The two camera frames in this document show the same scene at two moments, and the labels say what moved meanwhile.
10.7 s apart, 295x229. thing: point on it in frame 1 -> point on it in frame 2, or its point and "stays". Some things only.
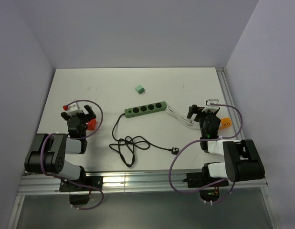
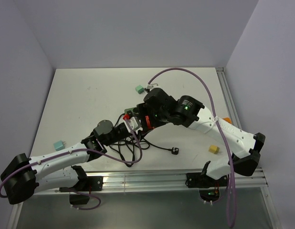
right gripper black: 193,109 -> 144,109
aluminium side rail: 234,114 stays
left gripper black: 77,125 -> 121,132
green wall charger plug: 140,89 stays
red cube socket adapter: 91,124 -> 149,125
